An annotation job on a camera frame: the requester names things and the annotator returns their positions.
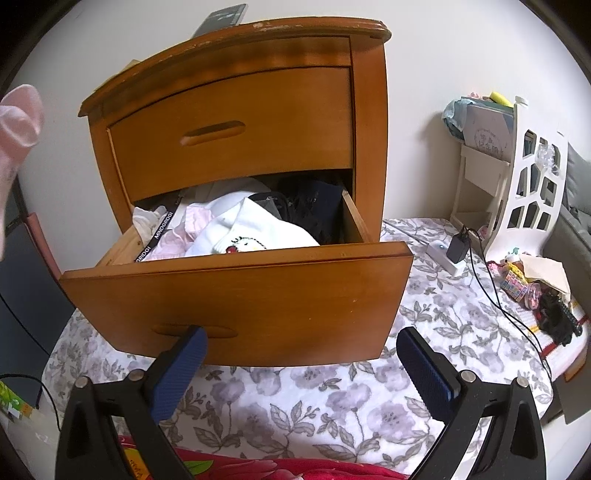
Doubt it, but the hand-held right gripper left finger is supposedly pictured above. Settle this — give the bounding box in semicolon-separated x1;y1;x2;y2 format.
55;325;209;480

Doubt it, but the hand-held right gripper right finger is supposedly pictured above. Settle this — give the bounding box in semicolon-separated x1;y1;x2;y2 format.
396;326;550;480

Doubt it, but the pale pink garment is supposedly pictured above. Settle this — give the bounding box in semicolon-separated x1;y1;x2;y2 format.
148;205;213;261

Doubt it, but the white cloth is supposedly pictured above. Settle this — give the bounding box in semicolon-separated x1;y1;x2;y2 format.
133;206;167;241

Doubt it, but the white cartoon print garment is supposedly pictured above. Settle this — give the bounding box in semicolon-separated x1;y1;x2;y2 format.
187;191;321;257

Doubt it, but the grey garment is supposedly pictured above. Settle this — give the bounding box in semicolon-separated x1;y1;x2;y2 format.
248;193;283;217

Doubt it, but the dark navy garment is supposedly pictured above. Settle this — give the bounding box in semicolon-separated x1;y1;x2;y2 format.
300;180;345;245

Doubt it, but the pink soft garment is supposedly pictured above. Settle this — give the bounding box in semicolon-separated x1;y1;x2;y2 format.
0;84;45;259

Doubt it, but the floral quilt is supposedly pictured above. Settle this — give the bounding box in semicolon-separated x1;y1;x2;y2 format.
46;217;555;476

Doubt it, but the white power strip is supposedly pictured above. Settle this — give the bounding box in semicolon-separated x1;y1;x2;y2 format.
426;241;467;277

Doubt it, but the red printed blanket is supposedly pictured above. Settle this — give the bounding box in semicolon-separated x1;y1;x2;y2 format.
115;434;411;480

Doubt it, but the colourful sticker roll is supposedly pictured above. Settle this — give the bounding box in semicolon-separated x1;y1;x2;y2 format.
501;268;532;301

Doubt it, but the black charger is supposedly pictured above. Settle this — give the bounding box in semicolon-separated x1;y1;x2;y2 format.
447;227;471;263

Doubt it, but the black remote control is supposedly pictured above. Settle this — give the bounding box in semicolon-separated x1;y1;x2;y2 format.
556;295;583;335

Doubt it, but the green package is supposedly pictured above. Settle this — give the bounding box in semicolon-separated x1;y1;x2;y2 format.
0;381;33;416

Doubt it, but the dark blue cabinet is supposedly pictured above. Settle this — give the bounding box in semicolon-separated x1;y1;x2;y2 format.
0;222;65;402

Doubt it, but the white cutout shelf rack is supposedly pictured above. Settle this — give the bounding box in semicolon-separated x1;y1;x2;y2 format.
450;97;570;257

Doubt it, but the closed wooden drawer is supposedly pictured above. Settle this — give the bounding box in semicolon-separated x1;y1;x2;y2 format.
106;67;355;190

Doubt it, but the wooden nightstand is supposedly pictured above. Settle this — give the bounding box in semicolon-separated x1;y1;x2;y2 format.
78;18;393;278

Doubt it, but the white illustrated box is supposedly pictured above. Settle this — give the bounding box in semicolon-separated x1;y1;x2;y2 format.
462;104;514;162

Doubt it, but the teal plastic bag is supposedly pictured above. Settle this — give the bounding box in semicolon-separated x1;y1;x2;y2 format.
443;97;472;139

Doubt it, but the smartphone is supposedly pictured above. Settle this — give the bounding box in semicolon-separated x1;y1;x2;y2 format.
193;4;247;38

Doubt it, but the black cable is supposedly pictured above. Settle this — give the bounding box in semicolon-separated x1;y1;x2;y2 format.
464;228;555;379

